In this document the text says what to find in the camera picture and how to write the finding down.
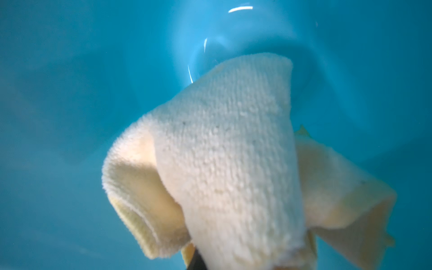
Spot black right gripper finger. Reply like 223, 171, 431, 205
187, 249, 207, 270

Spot cream yellow microfibre cloth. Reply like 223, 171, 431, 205
102, 53, 396, 270

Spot teal bucket with sticker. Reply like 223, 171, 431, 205
1, 1, 432, 270

